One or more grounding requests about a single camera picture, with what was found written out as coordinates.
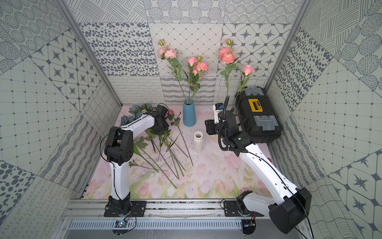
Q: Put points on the black toolbox yellow label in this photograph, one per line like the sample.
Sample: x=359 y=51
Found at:
x=260 y=119

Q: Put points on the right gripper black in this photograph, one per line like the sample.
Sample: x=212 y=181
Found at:
x=211 y=127

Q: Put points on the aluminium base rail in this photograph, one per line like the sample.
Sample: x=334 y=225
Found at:
x=158 y=209

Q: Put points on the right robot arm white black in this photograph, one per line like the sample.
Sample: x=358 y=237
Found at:
x=288 y=205

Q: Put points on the large pink peony spray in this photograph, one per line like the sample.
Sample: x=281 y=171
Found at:
x=228 y=59

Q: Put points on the blue grey rose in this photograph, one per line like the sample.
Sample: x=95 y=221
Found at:
x=135 y=112

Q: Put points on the pink rose single stem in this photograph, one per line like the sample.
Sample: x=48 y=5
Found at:
x=191 y=77

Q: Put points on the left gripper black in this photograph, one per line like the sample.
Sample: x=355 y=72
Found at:
x=162 y=125

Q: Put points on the small white ribbed vase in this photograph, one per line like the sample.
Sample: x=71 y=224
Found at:
x=198 y=142

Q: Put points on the magenta rosebud stem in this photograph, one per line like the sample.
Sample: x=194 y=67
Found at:
x=175 y=121

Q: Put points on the tall blue ceramic vase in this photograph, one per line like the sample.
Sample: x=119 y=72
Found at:
x=189 y=112

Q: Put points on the pink flower bunch on table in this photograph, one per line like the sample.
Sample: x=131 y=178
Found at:
x=163 y=143

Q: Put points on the pink carnation spray stem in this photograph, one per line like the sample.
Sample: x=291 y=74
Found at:
x=165 y=52

